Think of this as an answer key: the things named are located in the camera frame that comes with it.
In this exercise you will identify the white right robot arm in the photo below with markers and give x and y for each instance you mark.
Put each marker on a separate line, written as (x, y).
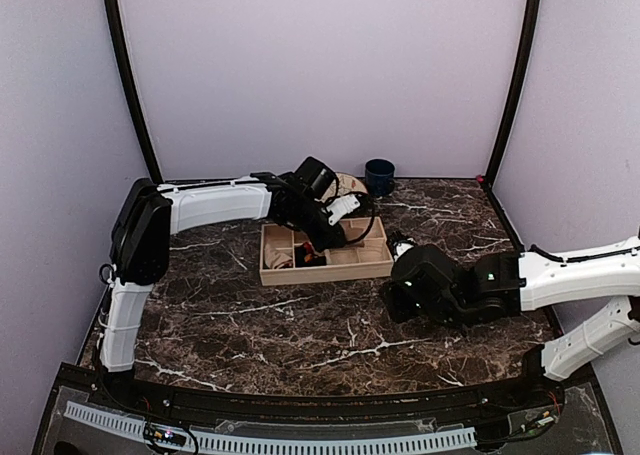
(610, 271)

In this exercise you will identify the right black corner post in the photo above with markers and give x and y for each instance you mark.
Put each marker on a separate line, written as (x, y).
(523, 53)

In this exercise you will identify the dark blue mug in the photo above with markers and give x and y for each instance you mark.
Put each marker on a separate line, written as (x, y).
(379, 177)

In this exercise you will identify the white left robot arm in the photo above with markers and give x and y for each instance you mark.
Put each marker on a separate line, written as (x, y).
(141, 238)

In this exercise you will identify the wooden compartment tray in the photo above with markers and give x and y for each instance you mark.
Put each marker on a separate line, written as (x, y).
(343, 264)

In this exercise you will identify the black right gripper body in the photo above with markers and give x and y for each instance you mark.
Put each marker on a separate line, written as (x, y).
(405, 311)

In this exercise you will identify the tan plain sock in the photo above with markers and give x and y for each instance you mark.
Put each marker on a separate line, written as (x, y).
(356, 236)

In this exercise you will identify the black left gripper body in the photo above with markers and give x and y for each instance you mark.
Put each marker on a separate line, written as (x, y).
(305, 220)

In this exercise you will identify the beige striped sock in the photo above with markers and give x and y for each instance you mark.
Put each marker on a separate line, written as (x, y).
(278, 258)

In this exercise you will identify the left black corner post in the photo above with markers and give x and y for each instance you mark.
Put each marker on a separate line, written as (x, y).
(120, 49)

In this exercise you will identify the black argyle sock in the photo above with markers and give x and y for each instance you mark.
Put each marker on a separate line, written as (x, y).
(305, 256)

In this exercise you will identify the patterned ceramic plate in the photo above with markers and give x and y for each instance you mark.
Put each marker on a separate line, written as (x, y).
(349, 183)

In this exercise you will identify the white slotted cable duct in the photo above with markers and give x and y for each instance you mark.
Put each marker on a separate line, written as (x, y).
(166, 439)

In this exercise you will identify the black corner post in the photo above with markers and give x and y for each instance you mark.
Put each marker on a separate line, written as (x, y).
(120, 49)
(523, 53)

